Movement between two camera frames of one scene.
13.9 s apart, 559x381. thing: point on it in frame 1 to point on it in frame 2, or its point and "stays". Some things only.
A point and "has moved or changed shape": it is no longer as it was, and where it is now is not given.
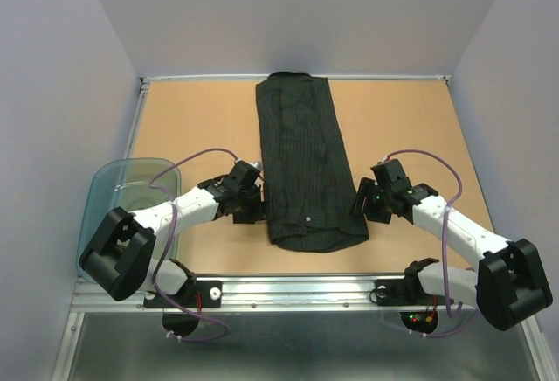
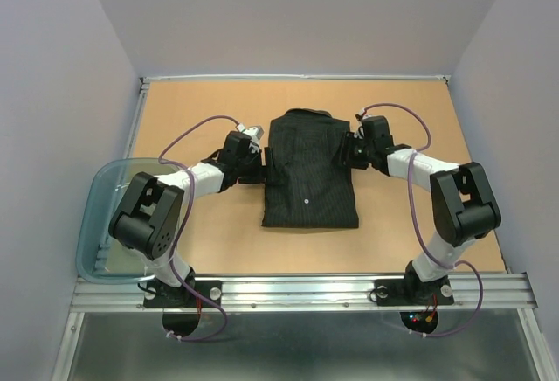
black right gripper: x=366 y=188 to x=350 y=138
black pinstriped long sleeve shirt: x=307 y=164 has moved or changed shape
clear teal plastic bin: x=132 y=183 stays
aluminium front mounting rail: x=273 y=294 stays
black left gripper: x=258 y=213 to x=262 y=173
